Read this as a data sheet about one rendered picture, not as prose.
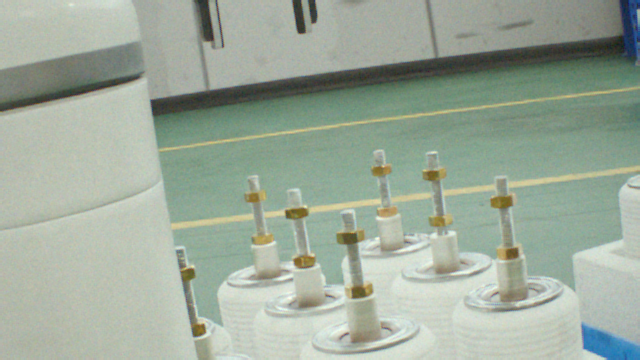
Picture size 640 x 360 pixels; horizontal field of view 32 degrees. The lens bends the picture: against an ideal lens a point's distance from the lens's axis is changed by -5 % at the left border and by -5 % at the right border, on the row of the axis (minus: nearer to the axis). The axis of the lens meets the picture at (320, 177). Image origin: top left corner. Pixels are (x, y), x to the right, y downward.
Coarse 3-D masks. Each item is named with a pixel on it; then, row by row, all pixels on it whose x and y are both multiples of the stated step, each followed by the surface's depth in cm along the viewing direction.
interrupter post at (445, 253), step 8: (432, 240) 93; (440, 240) 93; (448, 240) 93; (456, 240) 93; (432, 248) 93; (440, 248) 93; (448, 248) 93; (456, 248) 93; (440, 256) 93; (448, 256) 93; (456, 256) 93; (440, 264) 93; (448, 264) 93; (456, 264) 93; (440, 272) 93; (448, 272) 93
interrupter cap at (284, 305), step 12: (324, 288) 93; (336, 288) 93; (276, 300) 92; (288, 300) 92; (336, 300) 89; (276, 312) 88; (288, 312) 87; (300, 312) 87; (312, 312) 87; (324, 312) 87
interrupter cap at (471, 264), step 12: (420, 264) 96; (432, 264) 96; (468, 264) 94; (480, 264) 93; (408, 276) 93; (420, 276) 92; (432, 276) 92; (444, 276) 91; (456, 276) 90; (468, 276) 91
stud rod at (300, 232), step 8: (288, 192) 89; (296, 192) 89; (296, 200) 89; (296, 224) 89; (304, 224) 90; (296, 232) 89; (304, 232) 89; (296, 240) 90; (304, 240) 89; (296, 248) 90; (304, 248) 90
